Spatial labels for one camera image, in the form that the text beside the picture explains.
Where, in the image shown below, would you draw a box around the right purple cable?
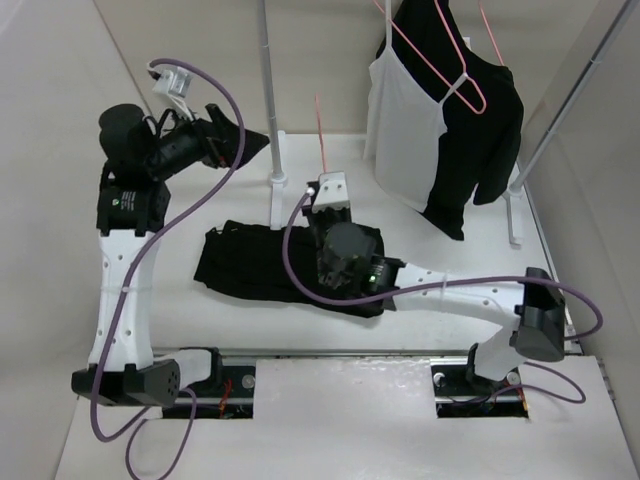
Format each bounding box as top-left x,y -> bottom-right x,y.
282,187 -> 604,405

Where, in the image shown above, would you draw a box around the right rack pole with foot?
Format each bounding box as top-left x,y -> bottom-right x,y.
503,0 -> 639,248

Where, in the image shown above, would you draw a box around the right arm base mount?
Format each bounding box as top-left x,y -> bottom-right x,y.
431,344 -> 529,419

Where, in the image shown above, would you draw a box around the rack pole with foot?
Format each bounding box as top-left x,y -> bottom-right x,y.
503,0 -> 639,248
256,0 -> 288,230

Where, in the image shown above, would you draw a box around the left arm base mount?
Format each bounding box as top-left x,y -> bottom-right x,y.
155,347 -> 256,420

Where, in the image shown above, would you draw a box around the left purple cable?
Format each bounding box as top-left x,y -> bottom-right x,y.
92,58 -> 246,480

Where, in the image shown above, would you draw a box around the left rack pole with foot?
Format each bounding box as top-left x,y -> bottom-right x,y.
256,0 -> 288,230

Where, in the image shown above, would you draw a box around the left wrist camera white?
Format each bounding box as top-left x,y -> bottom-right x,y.
152,67 -> 192,99

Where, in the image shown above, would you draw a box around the pink hanger under black garment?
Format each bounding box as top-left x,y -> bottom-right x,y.
477,0 -> 506,67

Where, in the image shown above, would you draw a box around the purple cable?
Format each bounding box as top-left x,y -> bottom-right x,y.
282,187 -> 604,405
92,58 -> 246,480

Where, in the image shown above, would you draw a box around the pink hanger with camisole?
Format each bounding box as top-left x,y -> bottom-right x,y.
375,1 -> 489,115

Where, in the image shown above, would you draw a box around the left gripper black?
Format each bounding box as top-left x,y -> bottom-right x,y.
146,100 -> 270,180

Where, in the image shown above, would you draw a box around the pink wire hanger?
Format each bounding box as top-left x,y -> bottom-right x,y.
314,93 -> 329,173

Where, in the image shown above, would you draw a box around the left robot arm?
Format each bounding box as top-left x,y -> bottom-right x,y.
71,104 -> 269,408

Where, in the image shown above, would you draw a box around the white camisole top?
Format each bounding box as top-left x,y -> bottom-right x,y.
364,1 -> 469,212

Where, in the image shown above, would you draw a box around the aluminium rail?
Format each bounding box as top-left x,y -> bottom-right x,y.
149,347 -> 471,360

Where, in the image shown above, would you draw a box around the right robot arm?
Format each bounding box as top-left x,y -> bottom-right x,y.
303,207 -> 565,394

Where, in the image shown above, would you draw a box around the black trousers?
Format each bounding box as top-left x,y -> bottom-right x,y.
194,220 -> 405,318

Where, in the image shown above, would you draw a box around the black hanging garment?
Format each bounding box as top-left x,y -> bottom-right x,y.
377,0 -> 525,242

